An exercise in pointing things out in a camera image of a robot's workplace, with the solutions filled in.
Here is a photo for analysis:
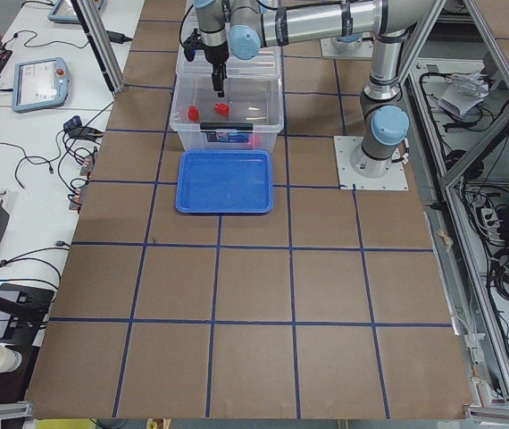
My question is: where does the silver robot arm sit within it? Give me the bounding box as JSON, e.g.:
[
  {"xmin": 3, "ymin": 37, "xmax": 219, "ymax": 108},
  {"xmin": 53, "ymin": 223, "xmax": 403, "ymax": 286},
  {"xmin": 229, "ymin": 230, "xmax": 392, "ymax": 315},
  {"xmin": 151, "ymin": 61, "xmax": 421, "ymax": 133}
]
[{"xmin": 181, "ymin": 1, "xmax": 423, "ymax": 179}]

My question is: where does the blue plastic tray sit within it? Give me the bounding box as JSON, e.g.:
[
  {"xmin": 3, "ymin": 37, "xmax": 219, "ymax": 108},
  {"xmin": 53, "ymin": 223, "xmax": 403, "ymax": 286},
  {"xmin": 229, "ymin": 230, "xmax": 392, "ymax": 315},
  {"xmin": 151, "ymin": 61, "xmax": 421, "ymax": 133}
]
[{"xmin": 175, "ymin": 150, "xmax": 274, "ymax": 215}]

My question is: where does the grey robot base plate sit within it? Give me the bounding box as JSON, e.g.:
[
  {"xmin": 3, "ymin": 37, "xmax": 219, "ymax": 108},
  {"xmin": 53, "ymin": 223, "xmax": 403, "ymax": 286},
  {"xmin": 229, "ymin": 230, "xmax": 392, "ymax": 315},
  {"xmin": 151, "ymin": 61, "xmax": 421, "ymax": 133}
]
[{"xmin": 333, "ymin": 136, "xmax": 409, "ymax": 191}]

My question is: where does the aluminium frame post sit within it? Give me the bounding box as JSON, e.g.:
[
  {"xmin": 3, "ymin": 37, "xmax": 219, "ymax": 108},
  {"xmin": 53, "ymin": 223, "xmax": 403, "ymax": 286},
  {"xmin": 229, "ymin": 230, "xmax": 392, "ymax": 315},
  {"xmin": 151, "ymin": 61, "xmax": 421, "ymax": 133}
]
[{"xmin": 71, "ymin": 0, "xmax": 125, "ymax": 94}]

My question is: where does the red block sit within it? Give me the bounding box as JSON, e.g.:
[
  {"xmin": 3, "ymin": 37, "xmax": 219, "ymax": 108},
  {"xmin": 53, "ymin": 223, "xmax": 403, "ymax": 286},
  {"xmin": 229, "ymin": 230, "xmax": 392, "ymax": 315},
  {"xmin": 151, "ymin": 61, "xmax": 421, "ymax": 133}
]
[
  {"xmin": 187, "ymin": 105, "xmax": 200, "ymax": 122},
  {"xmin": 213, "ymin": 103, "xmax": 230, "ymax": 117}
]

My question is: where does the blue teach pendant tablet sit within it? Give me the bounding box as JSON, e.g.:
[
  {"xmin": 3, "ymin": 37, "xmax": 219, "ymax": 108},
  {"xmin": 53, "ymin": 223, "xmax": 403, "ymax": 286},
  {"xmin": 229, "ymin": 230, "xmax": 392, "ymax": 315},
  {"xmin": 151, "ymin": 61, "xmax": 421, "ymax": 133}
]
[{"xmin": 12, "ymin": 57, "xmax": 70, "ymax": 114}]

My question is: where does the clear plastic storage box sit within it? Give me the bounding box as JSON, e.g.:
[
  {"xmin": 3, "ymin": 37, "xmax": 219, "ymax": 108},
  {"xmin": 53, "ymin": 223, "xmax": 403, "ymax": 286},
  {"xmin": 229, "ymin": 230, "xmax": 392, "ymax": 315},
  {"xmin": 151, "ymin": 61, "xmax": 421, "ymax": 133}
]
[{"xmin": 170, "ymin": 47, "xmax": 284, "ymax": 153}]

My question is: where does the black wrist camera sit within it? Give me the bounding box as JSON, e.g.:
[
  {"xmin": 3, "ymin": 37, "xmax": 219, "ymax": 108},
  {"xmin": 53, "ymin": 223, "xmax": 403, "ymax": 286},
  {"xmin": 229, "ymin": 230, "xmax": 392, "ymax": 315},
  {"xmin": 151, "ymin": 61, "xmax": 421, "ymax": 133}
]
[{"xmin": 182, "ymin": 29, "xmax": 202, "ymax": 63}]

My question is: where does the black power adapter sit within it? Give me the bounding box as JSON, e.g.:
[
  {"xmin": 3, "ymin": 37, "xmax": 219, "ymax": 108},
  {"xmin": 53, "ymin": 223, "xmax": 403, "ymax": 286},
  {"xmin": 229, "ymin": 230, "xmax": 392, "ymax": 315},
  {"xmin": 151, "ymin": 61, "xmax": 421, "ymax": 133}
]
[{"xmin": 106, "ymin": 30, "xmax": 133, "ymax": 44}]

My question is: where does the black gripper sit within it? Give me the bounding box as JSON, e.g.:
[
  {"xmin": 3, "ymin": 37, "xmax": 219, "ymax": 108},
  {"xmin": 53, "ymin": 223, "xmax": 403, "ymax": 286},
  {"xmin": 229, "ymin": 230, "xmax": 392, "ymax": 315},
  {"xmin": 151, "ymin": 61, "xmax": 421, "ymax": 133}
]
[{"xmin": 211, "ymin": 63, "xmax": 227, "ymax": 97}]

